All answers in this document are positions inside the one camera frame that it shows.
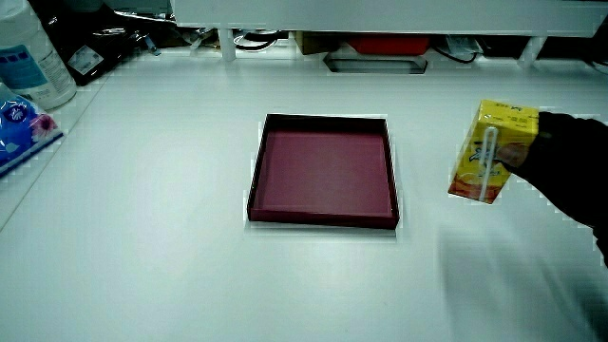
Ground person's right hand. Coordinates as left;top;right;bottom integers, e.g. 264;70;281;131
494;111;586;210

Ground yellow ice redtea carton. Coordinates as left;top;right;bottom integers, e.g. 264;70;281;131
447;99;541;205

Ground person's right forearm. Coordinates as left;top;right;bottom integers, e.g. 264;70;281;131
577;113;608;269

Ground red box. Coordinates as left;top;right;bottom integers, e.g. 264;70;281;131
346;35;431;57

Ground white shelf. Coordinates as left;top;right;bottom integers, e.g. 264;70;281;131
170;0;608;68

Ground maroon square tray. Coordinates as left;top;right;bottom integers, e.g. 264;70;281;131
246;113;401;231

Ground brown cardboard box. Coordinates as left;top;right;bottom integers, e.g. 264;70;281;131
294;30;342;56

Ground black plastic bag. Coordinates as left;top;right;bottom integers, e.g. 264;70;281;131
28;0;161;87

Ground white wipes canister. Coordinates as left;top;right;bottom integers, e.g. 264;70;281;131
0;0;78;111

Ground blue floral tissue pack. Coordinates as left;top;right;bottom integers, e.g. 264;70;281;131
0;83;65;180

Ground black cable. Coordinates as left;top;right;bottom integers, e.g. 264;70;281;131
430;45;479;66
234;30;279;52

